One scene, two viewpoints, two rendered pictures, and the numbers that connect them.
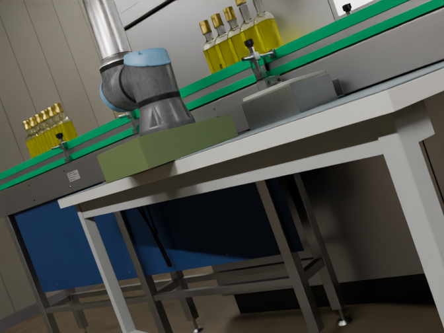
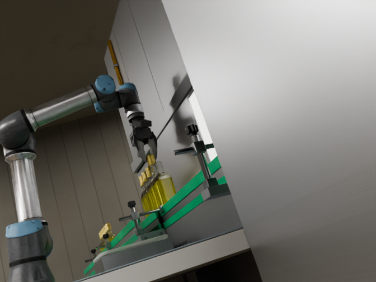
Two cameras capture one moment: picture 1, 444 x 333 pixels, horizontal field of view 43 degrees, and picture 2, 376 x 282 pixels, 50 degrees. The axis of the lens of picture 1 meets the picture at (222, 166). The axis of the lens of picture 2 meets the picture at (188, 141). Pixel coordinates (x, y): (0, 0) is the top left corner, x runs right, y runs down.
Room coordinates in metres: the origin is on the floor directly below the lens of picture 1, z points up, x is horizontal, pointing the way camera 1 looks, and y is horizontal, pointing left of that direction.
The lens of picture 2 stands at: (0.51, -1.02, 0.71)
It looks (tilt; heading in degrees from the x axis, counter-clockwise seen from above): 17 degrees up; 23
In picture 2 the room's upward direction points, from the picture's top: 19 degrees counter-clockwise
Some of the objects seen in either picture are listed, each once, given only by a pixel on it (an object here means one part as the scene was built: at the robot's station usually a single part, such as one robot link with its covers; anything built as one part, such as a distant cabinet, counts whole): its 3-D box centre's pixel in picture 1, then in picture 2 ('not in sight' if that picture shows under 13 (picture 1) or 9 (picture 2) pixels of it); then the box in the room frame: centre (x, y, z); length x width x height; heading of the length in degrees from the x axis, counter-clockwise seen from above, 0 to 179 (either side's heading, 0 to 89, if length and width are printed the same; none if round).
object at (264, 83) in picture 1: (272, 88); (154, 241); (1.76, -0.23, 0.85); 0.09 x 0.04 x 0.07; 140
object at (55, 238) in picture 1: (141, 221); not in sight; (2.37, 0.40, 0.54); 1.59 x 0.18 x 0.43; 50
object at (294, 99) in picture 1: (295, 100); (142, 261); (1.61, -0.26, 0.79); 0.27 x 0.17 x 0.08; 140
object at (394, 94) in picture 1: (345, 101); (228, 252); (1.85, -0.45, 0.73); 1.58 x 1.52 x 0.04; 33
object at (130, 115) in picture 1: (127, 118); (103, 248); (2.10, 0.27, 0.94); 0.07 x 0.04 x 0.13; 140
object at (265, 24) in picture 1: (272, 44); (168, 199); (1.85, -0.29, 0.99); 0.06 x 0.06 x 0.21; 51
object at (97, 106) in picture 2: not in sight; (107, 100); (1.82, -0.16, 1.48); 0.11 x 0.11 x 0.08; 37
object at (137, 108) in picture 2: not in sight; (134, 112); (1.90, -0.23, 1.41); 0.08 x 0.08 x 0.05
